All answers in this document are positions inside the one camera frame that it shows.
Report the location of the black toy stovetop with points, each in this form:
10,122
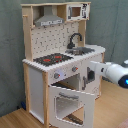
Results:
52,59

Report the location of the white oven door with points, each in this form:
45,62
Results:
63,102

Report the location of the white cupboard door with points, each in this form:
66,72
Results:
90,80

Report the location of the wooden toy kitchen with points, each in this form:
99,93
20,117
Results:
46,40

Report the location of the left red stove knob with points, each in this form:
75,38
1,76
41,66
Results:
56,75

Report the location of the black toy faucet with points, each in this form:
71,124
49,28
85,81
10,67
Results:
73,40

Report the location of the white toy microwave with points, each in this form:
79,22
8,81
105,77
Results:
78,11

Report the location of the grey toy sink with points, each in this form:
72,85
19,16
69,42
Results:
79,51

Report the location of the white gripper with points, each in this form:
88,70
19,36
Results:
97,67

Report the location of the grey range hood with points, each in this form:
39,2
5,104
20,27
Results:
48,18

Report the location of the right red stove knob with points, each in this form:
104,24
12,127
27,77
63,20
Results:
74,69

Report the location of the red stove knob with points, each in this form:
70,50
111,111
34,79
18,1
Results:
56,75
74,69

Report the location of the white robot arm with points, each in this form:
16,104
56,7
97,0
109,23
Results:
112,71

